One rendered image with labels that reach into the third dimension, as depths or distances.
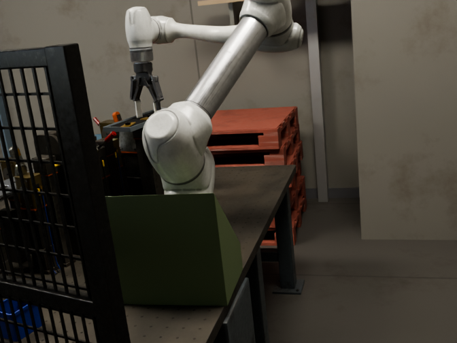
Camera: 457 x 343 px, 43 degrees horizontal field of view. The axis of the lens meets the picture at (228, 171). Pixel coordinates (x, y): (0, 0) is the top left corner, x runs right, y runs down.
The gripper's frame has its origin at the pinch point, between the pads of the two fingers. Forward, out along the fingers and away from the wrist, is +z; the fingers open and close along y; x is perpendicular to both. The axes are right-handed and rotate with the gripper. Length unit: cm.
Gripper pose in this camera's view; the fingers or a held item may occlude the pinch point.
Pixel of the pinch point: (147, 112)
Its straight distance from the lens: 239.9
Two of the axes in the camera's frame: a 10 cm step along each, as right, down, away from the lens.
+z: 0.7, 9.6, 2.6
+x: -6.0, 2.5, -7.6
